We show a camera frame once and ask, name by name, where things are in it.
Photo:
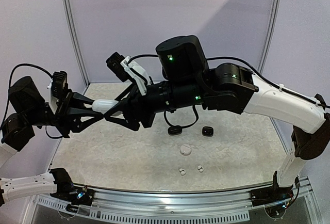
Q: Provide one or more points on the right aluminium frame post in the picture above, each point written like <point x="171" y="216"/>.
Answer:
<point x="269" y="34"/>

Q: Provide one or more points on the left aluminium frame post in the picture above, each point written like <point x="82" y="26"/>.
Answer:
<point x="75" y="42"/>

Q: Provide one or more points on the black oval earbud case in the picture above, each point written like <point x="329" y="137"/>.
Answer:
<point x="175" y="130"/>

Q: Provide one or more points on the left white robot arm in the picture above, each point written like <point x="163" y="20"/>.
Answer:
<point x="16" y="131"/>

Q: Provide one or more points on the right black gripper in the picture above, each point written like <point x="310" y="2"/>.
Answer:
<point x="135" y="110"/>

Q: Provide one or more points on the aluminium front rail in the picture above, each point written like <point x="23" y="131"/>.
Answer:
<point x="236" y="205"/>

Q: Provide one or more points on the white stem earbud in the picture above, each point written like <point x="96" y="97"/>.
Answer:
<point x="200" y="168"/>

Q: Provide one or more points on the pink round earbud case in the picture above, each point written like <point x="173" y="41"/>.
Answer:
<point x="185" y="150"/>

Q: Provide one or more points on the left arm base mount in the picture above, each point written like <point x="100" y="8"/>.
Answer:
<point x="67" y="191"/>

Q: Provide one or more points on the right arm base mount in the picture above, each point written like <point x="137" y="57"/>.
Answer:
<point x="275" y="193"/>

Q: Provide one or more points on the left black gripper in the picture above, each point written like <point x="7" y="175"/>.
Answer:
<point x="65" y="120"/>

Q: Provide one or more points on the white oval earbud case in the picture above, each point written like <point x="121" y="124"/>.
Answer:
<point x="102" y="105"/>

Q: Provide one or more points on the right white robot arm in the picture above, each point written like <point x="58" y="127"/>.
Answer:
<point x="234" y="86"/>

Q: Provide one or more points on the aluminium frame post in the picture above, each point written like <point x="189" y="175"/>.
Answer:
<point x="75" y="42"/>
<point x="269" y="34"/>

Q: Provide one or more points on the white earbud lower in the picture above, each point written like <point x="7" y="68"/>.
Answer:
<point x="182" y="171"/>

